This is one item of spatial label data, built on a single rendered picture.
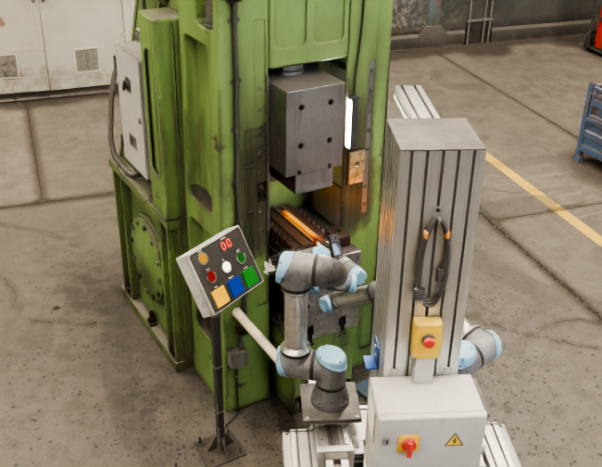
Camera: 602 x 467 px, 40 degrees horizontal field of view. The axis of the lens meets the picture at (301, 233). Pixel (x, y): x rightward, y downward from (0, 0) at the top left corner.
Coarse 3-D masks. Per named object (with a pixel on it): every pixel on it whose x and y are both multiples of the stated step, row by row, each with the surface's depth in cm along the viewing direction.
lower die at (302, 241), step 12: (288, 204) 434; (276, 216) 423; (300, 216) 423; (276, 228) 414; (288, 228) 412; (312, 228) 412; (276, 240) 411; (288, 240) 403; (300, 240) 401; (312, 240) 399
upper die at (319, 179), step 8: (272, 168) 396; (328, 168) 385; (272, 176) 398; (280, 176) 391; (296, 176) 377; (304, 176) 379; (312, 176) 382; (320, 176) 384; (328, 176) 386; (288, 184) 385; (296, 184) 379; (304, 184) 381; (312, 184) 384; (320, 184) 386; (328, 184) 389; (296, 192) 381; (304, 192) 383
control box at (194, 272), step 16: (208, 240) 362; (224, 240) 361; (240, 240) 368; (192, 256) 347; (208, 256) 353; (224, 256) 360; (192, 272) 347; (224, 272) 358; (240, 272) 364; (256, 272) 371; (192, 288) 351; (208, 288) 350; (208, 304) 349
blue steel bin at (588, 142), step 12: (588, 84) 708; (600, 84) 709; (588, 96) 711; (600, 96) 698; (588, 108) 715; (600, 108) 703; (588, 120) 717; (600, 120) 704; (588, 132) 721; (600, 132) 709; (588, 144) 725; (600, 144) 711; (576, 156) 738; (600, 156) 712
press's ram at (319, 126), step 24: (312, 72) 380; (288, 96) 357; (312, 96) 363; (336, 96) 369; (288, 120) 362; (312, 120) 368; (336, 120) 375; (288, 144) 367; (312, 144) 374; (336, 144) 381; (288, 168) 373; (312, 168) 380
